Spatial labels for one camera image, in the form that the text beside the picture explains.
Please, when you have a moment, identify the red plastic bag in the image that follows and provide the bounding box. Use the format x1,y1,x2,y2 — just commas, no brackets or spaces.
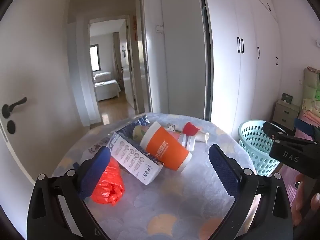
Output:
91,157,125,206

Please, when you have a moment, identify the white blue mask box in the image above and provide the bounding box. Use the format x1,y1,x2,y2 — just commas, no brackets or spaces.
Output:
107,126,164,185

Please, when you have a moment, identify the red white paper cup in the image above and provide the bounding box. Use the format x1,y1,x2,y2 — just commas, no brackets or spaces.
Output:
182,122,210,152

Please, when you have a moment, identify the orange paper cup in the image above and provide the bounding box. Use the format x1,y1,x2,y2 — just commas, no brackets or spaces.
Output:
140,122,193,172

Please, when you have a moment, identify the pink yellow snack cup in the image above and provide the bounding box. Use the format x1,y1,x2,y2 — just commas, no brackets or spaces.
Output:
132,125,149,143

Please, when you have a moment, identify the black dotted white paper bag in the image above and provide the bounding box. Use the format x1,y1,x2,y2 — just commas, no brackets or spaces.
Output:
165,123,176,132

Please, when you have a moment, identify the person's right hand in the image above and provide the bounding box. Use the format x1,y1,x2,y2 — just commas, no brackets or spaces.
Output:
291,173,320,226

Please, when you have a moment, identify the pink bed cover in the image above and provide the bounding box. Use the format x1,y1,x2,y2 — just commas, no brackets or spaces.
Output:
277,109,320,205

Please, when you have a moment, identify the beige bedside table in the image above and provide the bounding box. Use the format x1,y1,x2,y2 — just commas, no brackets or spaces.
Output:
272,100,300,131

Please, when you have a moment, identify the teal plastic laundry basket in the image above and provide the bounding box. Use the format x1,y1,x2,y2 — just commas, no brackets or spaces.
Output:
238,120,280,177

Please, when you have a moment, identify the round floral tablecloth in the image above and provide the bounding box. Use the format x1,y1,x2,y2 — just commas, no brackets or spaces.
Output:
51,112,257,240

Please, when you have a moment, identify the beige padded headboard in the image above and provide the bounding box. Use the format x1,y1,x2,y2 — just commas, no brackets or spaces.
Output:
303,67,320,100

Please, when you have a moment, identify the white bed in far room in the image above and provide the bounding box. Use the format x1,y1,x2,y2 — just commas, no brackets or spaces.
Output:
94,72,121,101

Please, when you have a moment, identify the white wardrobe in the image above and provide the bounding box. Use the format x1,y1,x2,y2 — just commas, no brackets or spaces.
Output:
206,0,282,138

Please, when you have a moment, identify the black door handle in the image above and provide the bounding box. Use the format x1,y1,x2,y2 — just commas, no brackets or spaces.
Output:
1,97,27,119

